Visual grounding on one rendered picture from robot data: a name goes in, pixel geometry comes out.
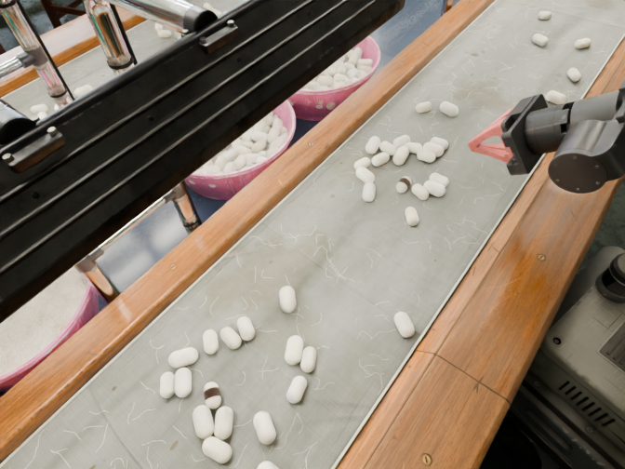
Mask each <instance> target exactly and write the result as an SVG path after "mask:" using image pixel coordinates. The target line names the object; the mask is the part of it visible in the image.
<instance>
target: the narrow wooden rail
mask: <svg viewBox="0 0 625 469"><path fill-rule="evenodd" d="M495 1H496V0H460V1H459V2H458V3H457V4H456V5H454V6H453V7H452V8H451V9H450V10H448V11H447V12H446V13H445V15H444V16H442V17H441V18H440V19H439V20H438V21H437V22H435V23H434V24H433V25H432V26H431V27H430V28H428V29H427V30H426V31H425V32H424V33H422V34H421V35H420V36H419V37H418V38H417V39H415V40H414V41H413V42H412V43H411V44H410V45H409V46H407V47H406V48H405V49H404V50H403V51H401V52H400V53H399V54H398V55H397V56H396V57H394V58H393V59H392V60H391V61H390V62H389V63H387V64H386V65H385V66H384V67H383V68H382V69H380V70H379V71H378V72H377V73H376V74H374V75H373V76H372V77H371V78H370V79H369V80H367V81H366V82H365V83H364V84H363V85H362V86H361V87H359V88H358V89H357V90H356V91H355V92H353V94H352V95H351V96H350V97H349V98H347V99H346V100H345V101H344V102H343V103H341V104H340V105H339V106H338V107H337V108H336V109H335V110H333V111H332V112H331V113H330V114H329V115H327V116H326V117H325V118H324V119H323V120H322V121H320V122H319V123H318V124H317V125H316V126H315V127H313V128H312V129H311V130H310V131H309V132H308V133H306V134H305V135H304V136H303V137H302V138H301V139H299V140H298V141H297V142H296V143H295V144H293V145H292V146H291V147H290V148H289V149H288V150H287V151H285V152H284V153H283V154H282V155H281V156H280V157H279V158H277V159H276V160H275V161H274V162H273V163H272V164H271V165H269V166H268V167H267V168H266V169H264V170H263V171H262V172H261V173H260V174H259V175H258V176H257V177H256V178H255V179H254V180H252V181H251V182H250V183H249V184H248V185H246V186H245V187H244V188H243V189H242V190H241V191H239V192H238V193H237V194H236V195H235V196H234V197H232V198H231V199H230V200H229V201H228V202H227V203H225V204H224V205H223V206H222V207H221V208H220V209H219V210H217V211H216V212H215V213H214V214H213V215H212V216H211V217H210V218H209V219H208V220H206V221H205V222H204V223H203V224H202V225H200V226H199V227H198V228H197V229H195V230H194V231H193V232H192V233H190V234H189V235H188V236H187V237H186V238H184V239H183V240H182V241H181V242H180V243H179V244H177V245H176V246H175V247H174V248H173V249H171V250H170V251H169V252H168V253H167V254H166V255H165V256H164V257H163V258H162V259H161V260H160V261H158V262H157V263H156V264H155V265H154V266H153V267H151V268H150V269H149V270H148V271H147V272H146V273H144V274H143V275H142V276H141V277H140V278H138V279H137V280H136V281H135V282H134V283H133V284H132V285H130V286H129V287H128V288H127V289H126V290H124V291H123V292H122V293H121V294H120V295H119V296H117V297H116V298H115V299H114V300H113V301H112V302H110V303H109V304H108V305H107V306H106V307H105V308H103V309H102V310H101V311H100V312H99V313H98V314H96V315H95V316H94V317H93V318H92V319H90V320H89V321H88V322H87V323H86V324H85V325H84V326H82V327H81V328H80V329H79V330H78V331H76V332H75V333H74V335H73V336H72V337H70V338H69V339H68V340H67V341H66V342H64V343H63V344H62V345H61V346H60V347H59V348H58V349H56V350H55V351H54V352H53V353H52V354H51V355H49V356H48V357H47V358H46V359H45V360H43V361H42V362H41V363H40V364H39V365H38V366H37V367H35V368H34V369H33V370H32V371H31V372H29V373H28V374H27V375H26V376H25V377H24V378H22V379H21V380H20V381H19V382H18V383H16V384H15V385H14V386H13V387H12V388H11V389H10V390H8V391H7V392H6V393H5V394H4V395H2V396H1V397H0V464H1V463H2V462H3V461H4V460H5V459H6V458H7V457H8V456H9V455H10V454H11V453H12V452H13V451H15V450H16V449H17V448H18V447H19V446H20V445H21V444H22V443H23V442H24V441H25V440H26V439H27V438H28V437H30V436H31V435H32V434H33V433H34V432H35V431H36V430H37V429H38V428H39V427H40V426H41V425H42V424H44V423H45V422H46V421H47V420H48V419H49V418H50V417H51V416H52V415H53V414H54V413H55V412H56V411H57V410H59V409H60V408H61V407H62V406H63V405H64V404H65V403H66V402H67V401H68V400H69V399H70V398H71V397H73V396H74V395H75V394H76V393H77V392H78V391H79V390H80V389H81V388H82V387H83V386H84V385H85V384H86V383H88V382H89V381H90V380H91V379H92V378H93V377H94V376H95V375H96V374H97V373H98V372H99V371H100V370H101V369H103V368H104V367H105V366H106V365H107V364H108V363H109V362H110V361H111V360H112V359H113V358H114V357H115V356H117V355H118V354H119V353H120V352H121V351H122V350H123V349H124V348H125V347H126V346H127V345H128V344H129V343H130V342H132V341H133V340H134V339H135V338H136V337H137V336H138V335H139V334H140V333H141V332H142V331H143V330H144V329H146V328H147V327H148V326H149V325H150V324H151V323H152V322H153V321H154V320H155V318H156V317H157V316H159V315H160V314H161V313H163V312H164V310H165V309H166V308H167V307H168V306H169V305H170V304H171V303H172V302H174V301H175V300H176V299H177V298H178V297H179V296H180V295H181V294H182V293H183V292H184V291H185V290H186V289H187V288H189V287H190V286H191V285H192V284H193V283H194V282H195V281H196V280H197V279H198V278H199V277H200V276H201V275H203V274H204V273H205V272H206V271H207V270H208V269H209V268H210V267H211V266H212V265H213V264H214V263H215V262H216V261H218V260H219V259H220V258H221V257H222V256H223V255H224V254H225V253H226V252H227V251H228V250H229V249H230V248H232V247H233V246H234V245H235V244H236V243H237V242H238V241H239V240H240V239H241V238H242V237H243V236H244V235H245V234H247V233H248V232H249V231H250V230H251V229H252V228H253V227H254V226H255V225H256V224H257V223H258V222H259V221H261V220H262V219H263V218H264V217H265V216H266V215H267V214H268V213H269V212H270V211H271V210H272V209H273V208H274V207H276V206H277V205H278V204H279V203H280V202H281V201H282V200H283V199H284V198H285V197H286V196H287V195H288V194H290V193H291V192H292V191H293V190H294V189H295V188H296V187H297V186H298V185H299V184H300V183H301V182H302V181H303V180H305V179H306V178H307V177H308V176H309V175H310V174H311V173H312V172H313V171H314V170H315V169H316V168H317V167H318V166H320V165H321V164H322V163H323V162H324V161H325V160H326V159H327V158H328V157H329V156H330V155H331V154H332V153H334V152H335V151H336V150H337V149H338V148H339V147H340V146H341V144H342V143H343V142H345V141H346V140H347V139H349V138H350V137H351V135H352V134H353V133H354V132H355V131H356V130H357V129H358V128H359V127H360V126H362V125H363V124H364V123H365V122H366V121H367V120H368V119H369V118H370V117H371V116H372V115H373V114H374V113H375V112H377V111H378V110H379V109H380V108H381V107H382V106H383V105H384V104H385V103H386V102H387V101H388V100H389V99H390V98H392V97H393V96H394V95H395V94H396V93H397V92H398V91H399V90H400V89H401V88H402V87H403V86H404V85H406V84H407V83H408V82H409V81H410V80H411V79H412V78H413V77H414V76H415V75H416V74H417V73H418V72H419V71H421V70H422V69H423V68H424V67H425V66H426V65H427V64H428V63H429V62H430V61H431V60H432V59H433V58H435V57H436V56H437V55H438V54H439V53H440V52H441V51H442V50H443V49H444V48H445V47H446V46H447V45H448V44H450V43H451V42H452V41H453V40H454V39H455V38H456V37H457V36H458V35H459V34H460V33H461V32H462V31H463V30H465V29H466V28H467V27H468V26H469V25H470V24H471V23H472V22H473V21H474V20H475V19H476V18H477V17H479V16H480V15H481V14H482V13H483V12H484V11H485V10H486V9H487V8H488V7H489V6H490V5H491V4H492V3H494V2H495Z"/></svg>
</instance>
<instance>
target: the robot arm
mask: <svg viewBox="0 0 625 469"><path fill-rule="evenodd" d="M492 136H499V137H500V139H501V141H502V143H501V144H485V143H481V142H482V141H485V140H487V139H488V138H490V137H492ZM468 145H469V147H470V149H471V151H472V152H476V153H479V154H485V155H489V156H492V157H494V158H496V159H498V160H500V161H502V162H504V163H507V165H506V167H507V169H508V170H509V172H510V174H511V175H512V176H513V175H524V174H529V173H530V172H531V171H532V169H533V168H534V166H535V165H536V164H537V162H538V161H539V160H540V158H541V157H542V156H543V154H547V153H553V152H556V153H555V155H554V157H553V158H552V161H551V163H550V164H549V166H548V173H549V176H550V178H551V180H552V181H553V182H554V183H555V184H556V185H557V186H558V187H560V188H562V189H564V190H566V191H568V192H571V193H577V194H587V193H591V192H595V191H597V190H599V189H600V188H602V187H603V186H604V184H605V182H606V181H613V180H616V179H619V178H621V177H623V176H624V175H625V77H624V79H623V81H622V83H621V85H620V87H619V89H618V90H617V91H612V92H608V93H605V94H601V95H597V96H593V97H589V98H586V99H582V100H575V101H571V102H568V103H563V104H559V105H555V106H552V107H548V105H547V102H546V101H545V98H544V96H543V94H538V95H535V96H531V97H528V98H524V99H521V100H520V101H519V102H518V103H517V105H516V106H515V107H514V108H511V109H510V110H508V111H507V112H506V113H505V114H503V115H502V116H501V117H500V118H498V119H497V120H496V121H495V122H493V123H492V124H491V125H490V126H488V127H487V128H486V129H484V130H483V131H482V132H481V133H479V134H478V135H477V136H475V137H474V138H473V139H472V140H470V141H469V142H468Z"/></svg>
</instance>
